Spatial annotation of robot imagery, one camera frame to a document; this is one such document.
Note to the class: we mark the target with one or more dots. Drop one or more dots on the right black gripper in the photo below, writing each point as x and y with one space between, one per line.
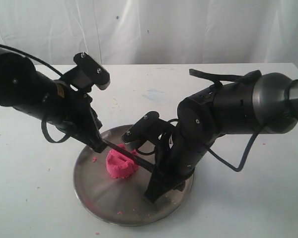
178 149

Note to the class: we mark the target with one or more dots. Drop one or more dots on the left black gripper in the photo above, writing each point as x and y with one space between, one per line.
67 106

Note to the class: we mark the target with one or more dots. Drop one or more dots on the pink dough lump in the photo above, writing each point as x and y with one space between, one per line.
119 166

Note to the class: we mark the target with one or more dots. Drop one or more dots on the black kitchen knife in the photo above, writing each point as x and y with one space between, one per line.
138 160

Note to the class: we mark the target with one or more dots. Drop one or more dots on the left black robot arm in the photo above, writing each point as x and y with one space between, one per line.
33 87

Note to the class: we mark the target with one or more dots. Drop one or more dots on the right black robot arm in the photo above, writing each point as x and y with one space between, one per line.
253 104

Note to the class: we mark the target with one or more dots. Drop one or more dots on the round stainless steel plate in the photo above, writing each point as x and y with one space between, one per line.
121 201

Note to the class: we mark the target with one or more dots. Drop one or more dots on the white backdrop curtain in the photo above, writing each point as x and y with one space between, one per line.
153 31

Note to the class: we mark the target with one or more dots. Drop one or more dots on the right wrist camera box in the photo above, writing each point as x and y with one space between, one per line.
148 128

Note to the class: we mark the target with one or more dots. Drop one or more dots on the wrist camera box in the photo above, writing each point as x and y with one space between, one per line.
148 128
88 73

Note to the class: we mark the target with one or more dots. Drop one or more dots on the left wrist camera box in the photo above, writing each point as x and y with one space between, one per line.
88 73

